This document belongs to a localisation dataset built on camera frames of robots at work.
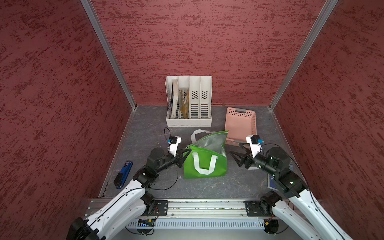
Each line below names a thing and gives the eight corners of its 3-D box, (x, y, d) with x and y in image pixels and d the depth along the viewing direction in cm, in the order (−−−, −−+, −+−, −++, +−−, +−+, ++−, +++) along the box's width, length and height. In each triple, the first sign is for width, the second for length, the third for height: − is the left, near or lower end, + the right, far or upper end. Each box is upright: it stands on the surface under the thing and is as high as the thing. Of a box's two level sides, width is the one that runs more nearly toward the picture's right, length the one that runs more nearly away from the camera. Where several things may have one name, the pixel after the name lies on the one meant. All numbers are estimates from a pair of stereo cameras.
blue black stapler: (116, 188, 82) (111, 185, 78) (129, 163, 92) (125, 159, 87) (121, 189, 82) (117, 186, 77) (134, 164, 91) (131, 160, 87)
